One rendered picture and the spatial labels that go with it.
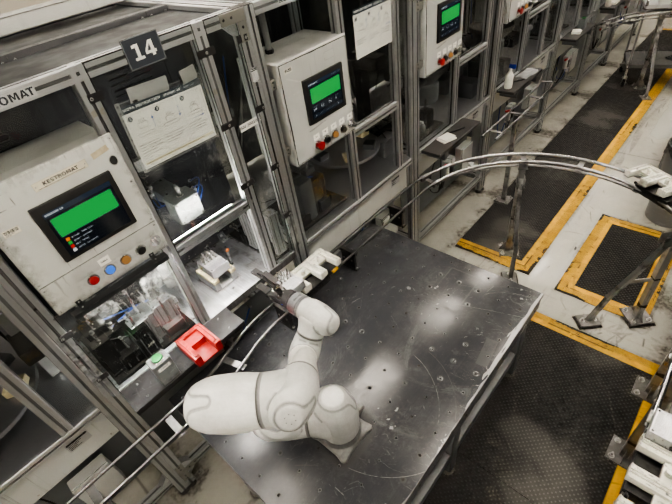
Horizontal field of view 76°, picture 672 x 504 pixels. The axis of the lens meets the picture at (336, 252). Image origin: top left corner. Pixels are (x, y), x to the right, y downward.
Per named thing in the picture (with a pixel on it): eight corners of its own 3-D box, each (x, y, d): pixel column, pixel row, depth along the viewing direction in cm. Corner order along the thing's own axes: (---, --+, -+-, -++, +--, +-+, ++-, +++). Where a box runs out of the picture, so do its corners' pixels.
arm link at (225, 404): (314, 439, 164) (258, 443, 166) (312, 395, 171) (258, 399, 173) (260, 434, 95) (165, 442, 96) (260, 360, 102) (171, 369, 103)
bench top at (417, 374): (348, 593, 135) (347, 590, 132) (170, 404, 194) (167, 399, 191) (542, 299, 211) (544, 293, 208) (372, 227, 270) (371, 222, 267)
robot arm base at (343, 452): (379, 420, 171) (379, 413, 168) (344, 465, 160) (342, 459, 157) (345, 395, 182) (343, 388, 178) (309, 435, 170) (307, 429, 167)
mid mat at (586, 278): (645, 326, 265) (645, 325, 264) (553, 289, 295) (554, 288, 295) (683, 238, 315) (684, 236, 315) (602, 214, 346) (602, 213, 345)
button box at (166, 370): (164, 386, 169) (152, 369, 161) (154, 376, 173) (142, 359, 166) (181, 372, 173) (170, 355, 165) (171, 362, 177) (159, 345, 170)
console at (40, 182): (62, 320, 139) (-38, 204, 108) (31, 284, 155) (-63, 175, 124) (172, 248, 160) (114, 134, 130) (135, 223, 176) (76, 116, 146)
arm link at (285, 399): (317, 354, 110) (265, 359, 111) (310, 391, 93) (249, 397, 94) (323, 400, 113) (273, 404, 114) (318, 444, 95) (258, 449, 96)
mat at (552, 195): (528, 275, 308) (528, 274, 307) (454, 246, 341) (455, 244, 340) (704, 31, 604) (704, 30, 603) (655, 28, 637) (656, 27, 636)
